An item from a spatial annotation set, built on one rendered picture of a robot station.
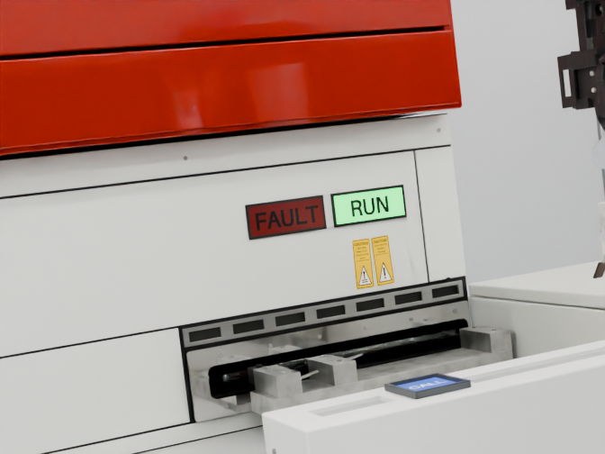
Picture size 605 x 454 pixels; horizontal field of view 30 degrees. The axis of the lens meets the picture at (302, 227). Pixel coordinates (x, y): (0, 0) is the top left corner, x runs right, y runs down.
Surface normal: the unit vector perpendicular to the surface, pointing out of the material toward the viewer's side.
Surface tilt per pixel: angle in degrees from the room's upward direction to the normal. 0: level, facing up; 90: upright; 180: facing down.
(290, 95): 90
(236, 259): 90
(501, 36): 90
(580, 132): 90
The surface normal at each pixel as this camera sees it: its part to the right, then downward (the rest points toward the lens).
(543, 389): 0.41, 0.00
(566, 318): -0.90, 0.13
